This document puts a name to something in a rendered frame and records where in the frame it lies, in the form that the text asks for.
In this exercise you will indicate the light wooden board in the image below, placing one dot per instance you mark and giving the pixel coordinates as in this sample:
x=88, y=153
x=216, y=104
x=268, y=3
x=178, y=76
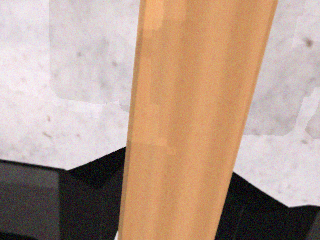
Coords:
x=196, y=67

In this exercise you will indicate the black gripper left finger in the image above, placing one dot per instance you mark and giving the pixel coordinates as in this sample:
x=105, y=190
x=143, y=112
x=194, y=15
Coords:
x=49, y=203

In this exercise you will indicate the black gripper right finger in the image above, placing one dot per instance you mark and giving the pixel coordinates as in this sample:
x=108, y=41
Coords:
x=250, y=214

